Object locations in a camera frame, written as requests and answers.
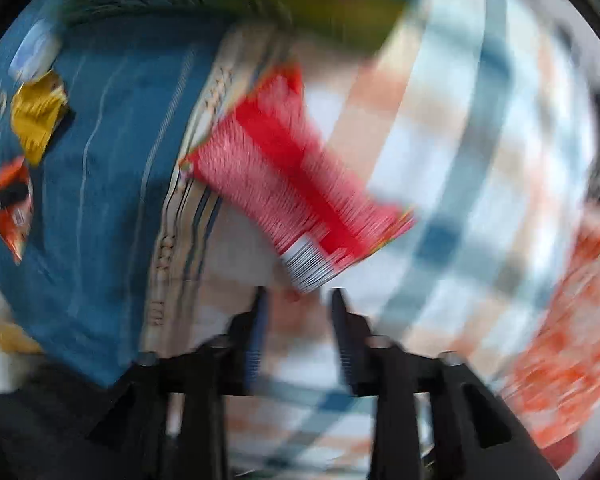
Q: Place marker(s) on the green cloth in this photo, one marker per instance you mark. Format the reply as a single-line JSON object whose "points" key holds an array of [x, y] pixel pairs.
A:
{"points": [[325, 5]]}

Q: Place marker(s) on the red snack packet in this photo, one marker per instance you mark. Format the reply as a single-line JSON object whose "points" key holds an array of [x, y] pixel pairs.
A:
{"points": [[300, 185]]}

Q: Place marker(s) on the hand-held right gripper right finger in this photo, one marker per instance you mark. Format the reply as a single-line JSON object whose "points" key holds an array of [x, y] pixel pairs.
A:
{"points": [[344, 340]]}

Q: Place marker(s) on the orange snack packet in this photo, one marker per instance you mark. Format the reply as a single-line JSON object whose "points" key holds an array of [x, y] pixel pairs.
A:
{"points": [[11, 205]]}

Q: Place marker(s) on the checked plaid blanket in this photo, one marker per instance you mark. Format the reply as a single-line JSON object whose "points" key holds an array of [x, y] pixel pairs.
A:
{"points": [[455, 160]]}

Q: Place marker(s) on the blue striped blanket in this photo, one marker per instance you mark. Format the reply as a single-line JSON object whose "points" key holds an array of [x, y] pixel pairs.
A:
{"points": [[105, 210]]}

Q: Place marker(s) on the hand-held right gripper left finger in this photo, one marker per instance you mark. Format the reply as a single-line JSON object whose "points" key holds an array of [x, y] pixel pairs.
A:
{"points": [[256, 340]]}

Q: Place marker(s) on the orange patterned cloth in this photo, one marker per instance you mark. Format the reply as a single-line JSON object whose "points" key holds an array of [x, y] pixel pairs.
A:
{"points": [[565, 330]]}

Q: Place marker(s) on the yellow snack packet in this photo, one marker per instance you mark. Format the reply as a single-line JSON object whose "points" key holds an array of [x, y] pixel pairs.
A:
{"points": [[36, 116]]}

